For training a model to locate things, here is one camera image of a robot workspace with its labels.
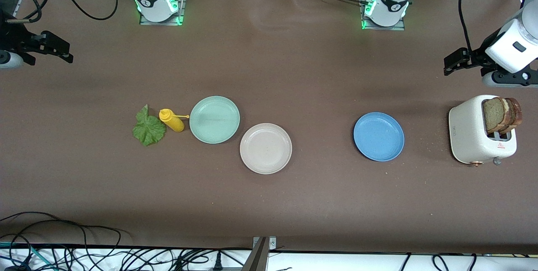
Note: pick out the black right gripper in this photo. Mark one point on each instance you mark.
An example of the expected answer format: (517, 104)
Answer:
(13, 35)

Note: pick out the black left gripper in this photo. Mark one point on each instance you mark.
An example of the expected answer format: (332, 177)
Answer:
(478, 55)

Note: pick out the brown bread slice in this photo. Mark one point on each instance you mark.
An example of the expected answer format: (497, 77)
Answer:
(517, 113)
(494, 115)

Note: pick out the green lettuce leaf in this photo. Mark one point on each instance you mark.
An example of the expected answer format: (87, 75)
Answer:
(149, 130)

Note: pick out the yellow mustard squeeze bottle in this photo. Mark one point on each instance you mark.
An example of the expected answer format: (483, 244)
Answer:
(172, 122)

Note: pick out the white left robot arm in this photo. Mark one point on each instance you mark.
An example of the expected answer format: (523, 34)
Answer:
(393, 6)

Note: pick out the blue plate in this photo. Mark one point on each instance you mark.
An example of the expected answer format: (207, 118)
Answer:
(378, 136)

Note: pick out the mint green plate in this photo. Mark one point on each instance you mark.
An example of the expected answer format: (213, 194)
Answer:
(214, 119)

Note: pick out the beige plate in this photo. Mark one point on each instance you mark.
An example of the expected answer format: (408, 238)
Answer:
(265, 149)

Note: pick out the white toaster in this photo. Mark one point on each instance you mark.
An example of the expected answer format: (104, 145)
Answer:
(466, 132)

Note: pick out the black power plug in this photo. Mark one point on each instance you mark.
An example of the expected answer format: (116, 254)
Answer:
(217, 262)

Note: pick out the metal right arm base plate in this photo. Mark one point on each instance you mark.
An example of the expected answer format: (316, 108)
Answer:
(181, 10)

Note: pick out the aluminium profile bracket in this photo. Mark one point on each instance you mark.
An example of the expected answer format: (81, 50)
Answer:
(258, 258)

